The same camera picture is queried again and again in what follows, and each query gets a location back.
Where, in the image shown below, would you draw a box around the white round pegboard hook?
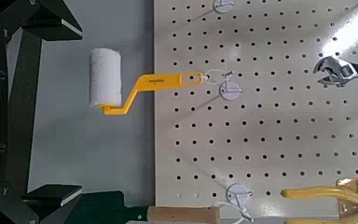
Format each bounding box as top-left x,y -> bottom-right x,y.
213,0 -> 236,14
218,70 -> 244,102
226,183 -> 254,223

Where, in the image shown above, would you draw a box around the yellow handled pliers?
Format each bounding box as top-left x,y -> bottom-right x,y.
280,185 -> 358,224

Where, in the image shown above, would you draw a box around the white paint roller yellow handle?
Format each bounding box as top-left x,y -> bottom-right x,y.
88,47 -> 206,117

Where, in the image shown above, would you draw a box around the white string loop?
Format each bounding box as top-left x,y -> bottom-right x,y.
203,68 -> 228,86
211,201 -> 246,224

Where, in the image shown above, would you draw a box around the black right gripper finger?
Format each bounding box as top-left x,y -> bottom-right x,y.
0,183 -> 84,224
0,0 -> 84,42

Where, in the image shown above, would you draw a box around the steel adjustable wrench black handle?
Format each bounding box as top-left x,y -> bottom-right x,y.
312,55 -> 358,89

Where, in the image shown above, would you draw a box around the pliers packaging card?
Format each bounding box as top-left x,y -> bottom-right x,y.
335,176 -> 358,224

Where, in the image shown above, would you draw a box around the white metal pegboard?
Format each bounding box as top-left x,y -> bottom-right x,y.
153,0 -> 358,220

